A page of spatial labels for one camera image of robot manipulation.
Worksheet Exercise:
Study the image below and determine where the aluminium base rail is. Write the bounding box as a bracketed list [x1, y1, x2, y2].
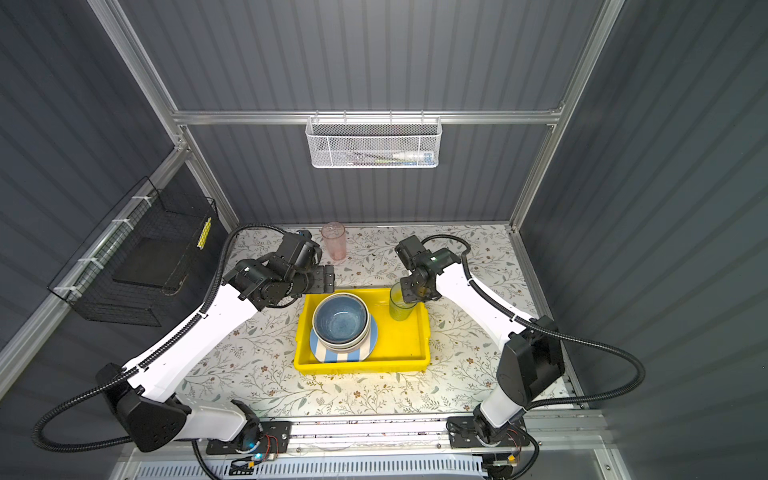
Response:
[112, 410, 619, 479]

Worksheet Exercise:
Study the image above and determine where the yellow plastic bin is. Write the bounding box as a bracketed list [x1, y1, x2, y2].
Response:
[293, 288, 431, 375]

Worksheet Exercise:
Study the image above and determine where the left black corrugated cable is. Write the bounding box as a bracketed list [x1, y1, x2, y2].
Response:
[31, 223, 289, 453]

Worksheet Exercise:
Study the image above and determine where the white tube in basket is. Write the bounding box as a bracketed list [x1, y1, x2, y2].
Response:
[392, 151, 434, 165]

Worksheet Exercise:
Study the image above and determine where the frosted blue plastic cup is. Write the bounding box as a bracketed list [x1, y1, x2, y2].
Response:
[389, 282, 416, 321]

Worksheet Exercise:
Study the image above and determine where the black wire basket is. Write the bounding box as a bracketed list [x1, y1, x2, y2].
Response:
[48, 183, 221, 327]

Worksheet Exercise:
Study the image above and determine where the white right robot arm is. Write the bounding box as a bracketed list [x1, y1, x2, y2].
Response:
[395, 234, 565, 444]

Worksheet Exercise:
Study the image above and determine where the pink plastic cup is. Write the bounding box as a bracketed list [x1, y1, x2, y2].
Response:
[320, 221, 347, 261]

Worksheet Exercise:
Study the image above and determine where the light green bowl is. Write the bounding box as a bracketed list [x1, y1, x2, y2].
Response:
[310, 328, 372, 353]

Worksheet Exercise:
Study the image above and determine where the floral patterned table mat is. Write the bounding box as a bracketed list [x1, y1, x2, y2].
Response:
[177, 224, 535, 417]

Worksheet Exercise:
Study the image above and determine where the white wire mesh basket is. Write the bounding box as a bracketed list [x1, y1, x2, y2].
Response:
[305, 113, 443, 169]

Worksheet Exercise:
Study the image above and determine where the right black corrugated cable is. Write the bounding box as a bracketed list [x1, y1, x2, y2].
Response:
[419, 233, 647, 412]

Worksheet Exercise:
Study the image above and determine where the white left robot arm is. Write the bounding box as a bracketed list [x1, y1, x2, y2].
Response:
[97, 230, 334, 453]

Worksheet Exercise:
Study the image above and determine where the black corrugated cable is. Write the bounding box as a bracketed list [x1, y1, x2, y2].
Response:
[419, 233, 647, 412]
[31, 223, 289, 453]

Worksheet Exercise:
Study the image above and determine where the dark blue bowl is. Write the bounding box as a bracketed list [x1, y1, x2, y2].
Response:
[312, 292, 371, 343]

